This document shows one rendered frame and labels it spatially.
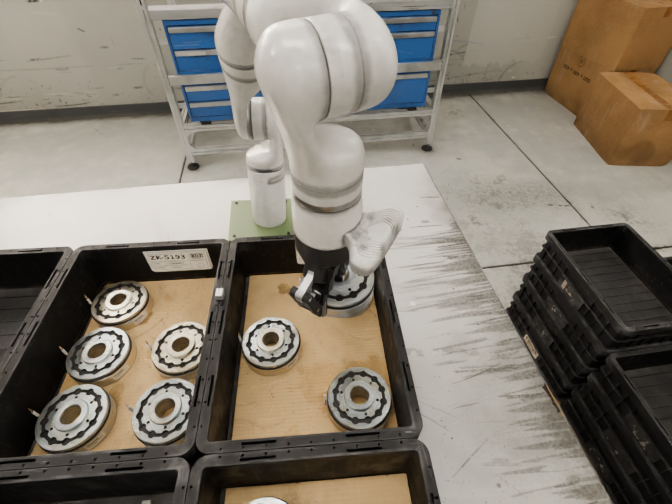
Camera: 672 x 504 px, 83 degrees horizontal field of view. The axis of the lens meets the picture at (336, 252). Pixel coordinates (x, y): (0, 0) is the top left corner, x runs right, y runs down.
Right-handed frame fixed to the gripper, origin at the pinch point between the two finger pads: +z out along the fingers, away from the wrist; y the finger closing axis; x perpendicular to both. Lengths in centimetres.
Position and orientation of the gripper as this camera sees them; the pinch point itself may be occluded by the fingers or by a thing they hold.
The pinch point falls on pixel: (327, 293)
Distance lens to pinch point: 52.9
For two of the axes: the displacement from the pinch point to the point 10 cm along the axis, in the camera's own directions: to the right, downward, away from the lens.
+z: -0.1, 6.3, 7.8
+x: 8.7, 3.9, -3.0
